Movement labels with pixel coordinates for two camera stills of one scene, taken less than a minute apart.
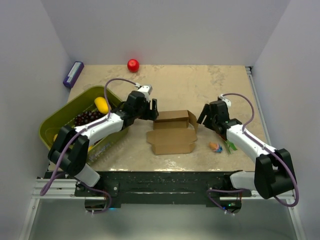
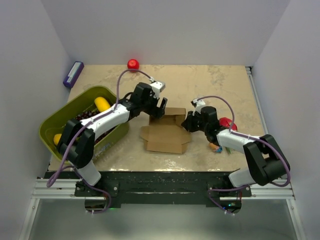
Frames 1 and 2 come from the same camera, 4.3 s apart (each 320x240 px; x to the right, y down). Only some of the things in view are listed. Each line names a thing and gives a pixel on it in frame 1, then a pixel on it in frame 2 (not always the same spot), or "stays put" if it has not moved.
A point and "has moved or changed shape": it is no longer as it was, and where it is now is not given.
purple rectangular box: x=73 y=74 stays put
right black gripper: x=206 y=111 -> x=187 y=124
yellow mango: x=102 y=105 stays put
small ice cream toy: x=215 y=147 stays put
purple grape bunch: x=87 y=117 stays put
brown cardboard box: x=174 y=132 has moved or changed shape
